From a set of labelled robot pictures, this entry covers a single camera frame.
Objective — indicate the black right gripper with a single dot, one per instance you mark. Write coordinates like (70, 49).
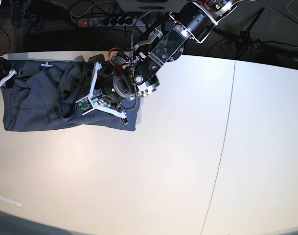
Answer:
(5, 66)

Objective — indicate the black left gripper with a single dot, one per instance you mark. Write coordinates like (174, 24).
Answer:
(114, 89)

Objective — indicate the blue grey T-shirt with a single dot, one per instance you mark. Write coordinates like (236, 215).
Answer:
(44, 98)

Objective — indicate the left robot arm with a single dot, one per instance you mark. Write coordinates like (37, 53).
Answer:
(136, 78)

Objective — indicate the white power strip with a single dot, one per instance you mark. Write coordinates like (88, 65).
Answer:
(106, 21)

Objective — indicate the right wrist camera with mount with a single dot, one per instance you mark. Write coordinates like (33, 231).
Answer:
(7, 75)

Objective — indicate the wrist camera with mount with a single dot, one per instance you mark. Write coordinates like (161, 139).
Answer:
(7, 75)
(93, 100)

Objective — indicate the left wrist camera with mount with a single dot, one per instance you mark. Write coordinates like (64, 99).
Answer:
(93, 100)

